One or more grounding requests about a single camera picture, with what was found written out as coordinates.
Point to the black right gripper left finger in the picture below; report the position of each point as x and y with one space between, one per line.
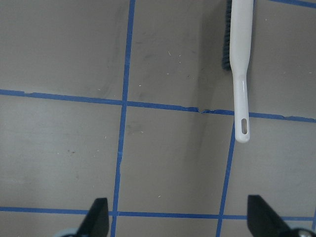
96 222

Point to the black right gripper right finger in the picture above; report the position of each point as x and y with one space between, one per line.
263 221

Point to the white hand brush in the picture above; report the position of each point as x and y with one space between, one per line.
236 57

